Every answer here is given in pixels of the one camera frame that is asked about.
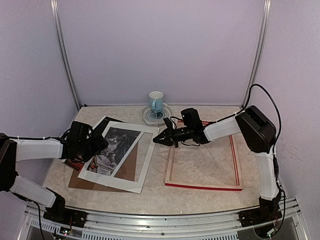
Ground red wooden picture frame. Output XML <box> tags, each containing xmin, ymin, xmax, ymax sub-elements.
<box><xmin>164</xmin><ymin>135</ymin><xmax>243</xmax><ymax>192</ymax></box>

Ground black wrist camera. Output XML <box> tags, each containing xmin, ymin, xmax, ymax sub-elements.
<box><xmin>163</xmin><ymin>117</ymin><xmax>177</xmax><ymax>130</ymax></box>
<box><xmin>66</xmin><ymin>121</ymin><xmax>92</xmax><ymax>142</ymax></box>

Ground aluminium front rail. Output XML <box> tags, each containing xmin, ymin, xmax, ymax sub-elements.
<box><xmin>17</xmin><ymin>197</ymin><xmax>307</xmax><ymax>240</ymax></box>

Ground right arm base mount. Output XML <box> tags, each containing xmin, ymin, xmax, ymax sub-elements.
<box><xmin>238</xmin><ymin>197</ymin><xmax>282</xmax><ymax>239</ymax></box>

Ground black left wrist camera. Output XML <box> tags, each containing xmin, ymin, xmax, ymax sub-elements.
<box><xmin>66</xmin><ymin>121</ymin><xmax>92</xmax><ymax>142</ymax></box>

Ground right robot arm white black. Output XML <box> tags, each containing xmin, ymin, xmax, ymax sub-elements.
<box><xmin>153</xmin><ymin>105</ymin><xmax>285</xmax><ymax>226</ymax></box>

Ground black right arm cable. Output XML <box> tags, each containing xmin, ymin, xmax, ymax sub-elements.
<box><xmin>241</xmin><ymin>83</ymin><xmax>287</xmax><ymax>226</ymax></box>

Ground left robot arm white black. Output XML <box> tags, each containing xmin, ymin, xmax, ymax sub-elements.
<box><xmin>0</xmin><ymin>133</ymin><xmax>108</xmax><ymax>223</ymax></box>

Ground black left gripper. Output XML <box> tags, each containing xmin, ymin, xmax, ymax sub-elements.
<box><xmin>77</xmin><ymin>133</ymin><xmax>109</xmax><ymax>163</ymax></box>

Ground light blue ceramic mug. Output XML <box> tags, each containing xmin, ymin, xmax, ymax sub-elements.
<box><xmin>148</xmin><ymin>91</ymin><xmax>164</xmax><ymax>113</ymax></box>

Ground brown cardboard backing board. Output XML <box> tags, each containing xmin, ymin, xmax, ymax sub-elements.
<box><xmin>68</xmin><ymin>145</ymin><xmax>138</xmax><ymax>192</ymax></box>

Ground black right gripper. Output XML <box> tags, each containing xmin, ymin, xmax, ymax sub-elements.
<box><xmin>153</xmin><ymin>123</ymin><xmax>194</xmax><ymax>148</ymax></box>

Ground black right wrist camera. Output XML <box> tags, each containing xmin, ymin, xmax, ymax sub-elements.
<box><xmin>163</xmin><ymin>117</ymin><xmax>177</xmax><ymax>130</ymax></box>

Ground right aluminium corner post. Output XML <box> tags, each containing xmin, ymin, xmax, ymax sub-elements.
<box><xmin>241</xmin><ymin>0</ymin><xmax>272</xmax><ymax>107</ymax></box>

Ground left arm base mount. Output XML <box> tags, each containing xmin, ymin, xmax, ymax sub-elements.
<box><xmin>43</xmin><ymin>208</ymin><xmax>88</xmax><ymax>228</ymax></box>

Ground aluminium corner post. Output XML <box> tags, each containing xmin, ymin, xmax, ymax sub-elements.
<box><xmin>50</xmin><ymin>0</ymin><xmax>82</xmax><ymax>111</ymax></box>
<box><xmin>241</xmin><ymin>0</ymin><xmax>272</xmax><ymax>107</ymax></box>

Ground cat photo print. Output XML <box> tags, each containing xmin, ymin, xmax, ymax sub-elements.
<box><xmin>63</xmin><ymin>115</ymin><xmax>142</xmax><ymax>178</ymax></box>

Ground striped ceramic plate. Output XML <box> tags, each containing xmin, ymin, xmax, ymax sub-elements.
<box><xmin>141</xmin><ymin>103</ymin><xmax>173</xmax><ymax>126</ymax></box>

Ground left aluminium corner post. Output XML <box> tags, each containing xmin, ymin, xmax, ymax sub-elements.
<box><xmin>50</xmin><ymin>0</ymin><xmax>82</xmax><ymax>111</ymax></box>

